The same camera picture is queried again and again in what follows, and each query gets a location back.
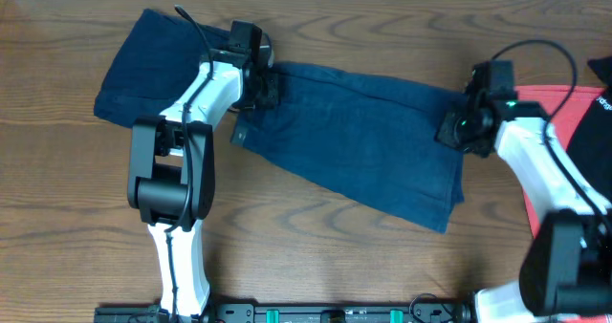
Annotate blue denim shorts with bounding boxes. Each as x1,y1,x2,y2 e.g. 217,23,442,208
231,63,464,233

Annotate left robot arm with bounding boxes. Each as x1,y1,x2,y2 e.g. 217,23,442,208
127,46,277,322

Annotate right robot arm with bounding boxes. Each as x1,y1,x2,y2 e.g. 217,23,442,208
436,100,611,322

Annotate red cloth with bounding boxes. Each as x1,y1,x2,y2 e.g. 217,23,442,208
518,85,604,237

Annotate folded dark navy shorts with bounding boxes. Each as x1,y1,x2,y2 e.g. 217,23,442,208
93,9,230,128

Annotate black printed garment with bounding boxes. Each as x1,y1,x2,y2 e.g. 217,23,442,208
567,56,612,200

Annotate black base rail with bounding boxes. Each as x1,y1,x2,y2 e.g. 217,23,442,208
93,302,474,323

